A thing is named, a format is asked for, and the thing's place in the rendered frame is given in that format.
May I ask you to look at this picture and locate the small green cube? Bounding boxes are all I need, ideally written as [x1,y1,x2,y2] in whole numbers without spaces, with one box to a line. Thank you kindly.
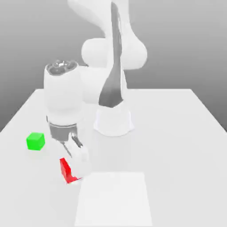
[26,132,46,151]

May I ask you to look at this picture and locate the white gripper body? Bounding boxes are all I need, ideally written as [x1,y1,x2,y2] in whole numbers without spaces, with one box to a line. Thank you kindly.
[60,134,90,166]

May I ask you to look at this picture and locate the small red cube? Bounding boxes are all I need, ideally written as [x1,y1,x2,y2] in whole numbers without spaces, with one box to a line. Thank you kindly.
[59,157,83,184]

